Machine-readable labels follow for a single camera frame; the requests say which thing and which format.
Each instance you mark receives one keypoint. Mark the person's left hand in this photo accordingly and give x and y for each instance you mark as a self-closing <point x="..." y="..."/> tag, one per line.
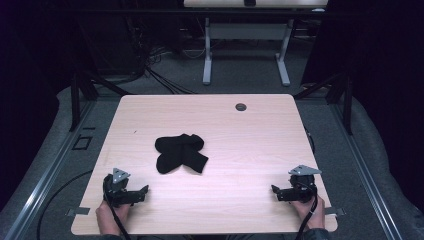
<point x="108" y="216"/>

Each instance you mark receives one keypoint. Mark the person's right hand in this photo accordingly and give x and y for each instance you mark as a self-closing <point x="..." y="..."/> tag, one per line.
<point x="308" y="211"/>

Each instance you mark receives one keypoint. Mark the white desk with metal legs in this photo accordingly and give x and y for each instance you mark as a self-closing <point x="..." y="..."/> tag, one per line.
<point x="246" y="31"/>

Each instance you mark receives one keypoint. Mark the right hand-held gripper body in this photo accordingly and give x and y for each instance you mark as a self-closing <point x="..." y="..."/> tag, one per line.
<point x="301" y="186"/>

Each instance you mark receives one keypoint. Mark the aluminium floor rail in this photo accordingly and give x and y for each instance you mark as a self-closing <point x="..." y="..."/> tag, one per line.
<point x="46" y="176"/>
<point x="365" y="173"/>

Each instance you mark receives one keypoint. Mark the black sock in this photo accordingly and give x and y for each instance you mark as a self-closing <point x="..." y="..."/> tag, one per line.
<point x="186" y="151"/>
<point x="176" y="156"/>

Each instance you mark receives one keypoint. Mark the black metal stand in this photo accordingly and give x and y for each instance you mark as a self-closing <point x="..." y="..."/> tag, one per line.
<point x="340" y="93"/>
<point x="81" y="90"/>

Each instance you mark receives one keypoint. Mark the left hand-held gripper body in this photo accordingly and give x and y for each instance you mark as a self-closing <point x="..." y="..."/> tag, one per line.
<point x="117" y="186"/>

